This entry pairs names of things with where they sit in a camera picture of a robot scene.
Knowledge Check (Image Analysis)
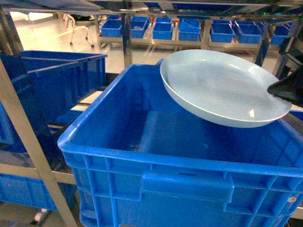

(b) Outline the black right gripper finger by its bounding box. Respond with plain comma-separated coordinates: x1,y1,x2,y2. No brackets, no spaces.
267,68,303,104

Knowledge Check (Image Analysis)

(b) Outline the light blue oval tray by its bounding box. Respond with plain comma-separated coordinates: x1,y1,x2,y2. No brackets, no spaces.
160,50,292,128

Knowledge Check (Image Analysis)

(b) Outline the steel rack shelf right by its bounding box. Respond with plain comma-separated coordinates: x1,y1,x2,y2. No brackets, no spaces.
0,0,303,227

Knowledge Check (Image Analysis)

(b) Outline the blue crate shelf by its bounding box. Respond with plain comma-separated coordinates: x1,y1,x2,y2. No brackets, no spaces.
0,51,107,134
0,174,79,212

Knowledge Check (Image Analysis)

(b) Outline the blue crate lower left shelf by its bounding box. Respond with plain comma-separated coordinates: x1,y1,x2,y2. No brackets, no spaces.
0,174,79,212

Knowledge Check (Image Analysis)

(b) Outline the large blue crate front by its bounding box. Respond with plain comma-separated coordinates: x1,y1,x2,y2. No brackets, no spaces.
58,64,303,227

